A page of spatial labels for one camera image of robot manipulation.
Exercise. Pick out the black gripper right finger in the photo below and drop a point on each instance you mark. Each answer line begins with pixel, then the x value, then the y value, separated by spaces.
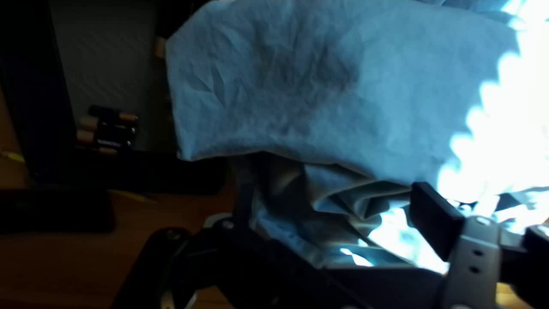
pixel 474 264

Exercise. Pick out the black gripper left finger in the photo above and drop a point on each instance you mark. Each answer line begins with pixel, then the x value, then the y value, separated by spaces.
pixel 228 269

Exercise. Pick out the blue cloth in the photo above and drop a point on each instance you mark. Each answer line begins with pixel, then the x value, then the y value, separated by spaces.
pixel 343 87

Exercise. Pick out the black plastic tray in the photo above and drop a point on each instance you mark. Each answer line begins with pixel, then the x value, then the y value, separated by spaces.
pixel 143 173

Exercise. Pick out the small dark battery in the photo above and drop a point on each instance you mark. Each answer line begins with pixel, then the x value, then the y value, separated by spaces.
pixel 113 114
pixel 108 126
pixel 105 138

